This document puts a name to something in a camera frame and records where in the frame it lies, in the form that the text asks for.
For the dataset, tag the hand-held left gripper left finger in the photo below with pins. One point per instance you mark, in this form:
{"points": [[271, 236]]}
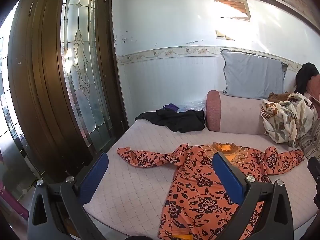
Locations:
{"points": [[96, 177]]}

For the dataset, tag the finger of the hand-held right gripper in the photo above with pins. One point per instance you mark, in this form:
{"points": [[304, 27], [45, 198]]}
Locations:
{"points": [[314, 175]]}

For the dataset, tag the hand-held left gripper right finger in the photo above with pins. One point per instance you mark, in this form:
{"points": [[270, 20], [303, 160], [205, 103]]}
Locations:
{"points": [[228, 177]]}

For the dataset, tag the orange floral blouse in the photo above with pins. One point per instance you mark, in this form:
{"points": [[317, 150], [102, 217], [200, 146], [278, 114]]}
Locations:
{"points": [[200, 180]]}

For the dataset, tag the patterned sofa cushion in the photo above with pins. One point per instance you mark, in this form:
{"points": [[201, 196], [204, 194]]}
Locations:
{"points": [[311, 142]]}

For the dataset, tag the white quilted mattress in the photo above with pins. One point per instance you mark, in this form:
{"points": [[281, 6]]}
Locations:
{"points": [[140, 192]]}

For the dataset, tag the cream floral blanket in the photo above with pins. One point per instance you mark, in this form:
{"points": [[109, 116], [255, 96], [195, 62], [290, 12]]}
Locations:
{"points": [[287, 120]]}

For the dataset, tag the pink and white bolster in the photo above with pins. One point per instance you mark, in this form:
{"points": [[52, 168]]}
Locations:
{"points": [[237, 115]]}

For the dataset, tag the black cloth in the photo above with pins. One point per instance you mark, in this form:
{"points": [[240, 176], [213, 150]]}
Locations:
{"points": [[180, 121]]}

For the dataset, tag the clear plastic bag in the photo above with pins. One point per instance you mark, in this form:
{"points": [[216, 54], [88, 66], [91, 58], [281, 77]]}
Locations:
{"points": [[193, 105]]}

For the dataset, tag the brown cloth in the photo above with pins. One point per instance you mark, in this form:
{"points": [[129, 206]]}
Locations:
{"points": [[280, 97]]}

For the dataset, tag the magenta object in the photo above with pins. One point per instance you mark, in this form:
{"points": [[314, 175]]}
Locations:
{"points": [[12, 202]]}

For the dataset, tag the purple cloth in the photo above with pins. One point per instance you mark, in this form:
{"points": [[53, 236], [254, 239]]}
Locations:
{"points": [[171, 106]]}

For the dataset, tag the dark cloth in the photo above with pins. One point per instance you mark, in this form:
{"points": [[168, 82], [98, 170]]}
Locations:
{"points": [[306, 76]]}

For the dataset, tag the grey pillow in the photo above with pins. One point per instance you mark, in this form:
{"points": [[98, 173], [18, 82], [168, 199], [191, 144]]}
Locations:
{"points": [[252, 75]]}

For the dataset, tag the brown door with stained glass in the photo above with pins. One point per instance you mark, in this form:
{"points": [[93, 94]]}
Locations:
{"points": [[37, 80]]}

